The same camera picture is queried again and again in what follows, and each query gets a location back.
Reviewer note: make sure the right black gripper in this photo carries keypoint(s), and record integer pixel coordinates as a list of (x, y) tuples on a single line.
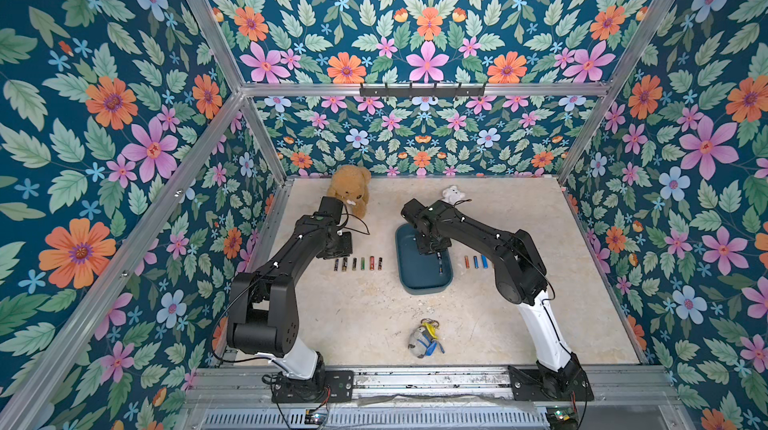
[(433, 244)]

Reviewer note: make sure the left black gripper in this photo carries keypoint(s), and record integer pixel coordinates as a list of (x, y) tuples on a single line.
[(347, 248)]

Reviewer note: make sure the teal plastic storage box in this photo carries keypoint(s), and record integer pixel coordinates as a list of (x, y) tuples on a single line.
[(420, 274)]

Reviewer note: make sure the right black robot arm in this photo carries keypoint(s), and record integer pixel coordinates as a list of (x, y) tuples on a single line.
[(520, 278)]

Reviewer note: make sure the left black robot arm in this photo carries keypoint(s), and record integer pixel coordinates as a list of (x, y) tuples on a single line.
[(263, 318)]

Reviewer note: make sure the small white plush bunny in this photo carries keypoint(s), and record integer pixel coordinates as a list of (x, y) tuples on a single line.
[(452, 195)]

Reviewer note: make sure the brown teddy bear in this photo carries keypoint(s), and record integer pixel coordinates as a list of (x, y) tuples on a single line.
[(349, 184)]

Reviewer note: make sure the grey plush toy keychain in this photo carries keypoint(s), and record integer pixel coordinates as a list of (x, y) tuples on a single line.
[(424, 340)]

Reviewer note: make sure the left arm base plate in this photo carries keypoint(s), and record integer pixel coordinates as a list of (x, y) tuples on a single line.
[(328, 386)]

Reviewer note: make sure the black wall hook rail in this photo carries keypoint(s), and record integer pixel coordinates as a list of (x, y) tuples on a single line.
[(411, 90)]

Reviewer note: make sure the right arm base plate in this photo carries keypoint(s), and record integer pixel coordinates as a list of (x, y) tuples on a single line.
[(570, 383)]

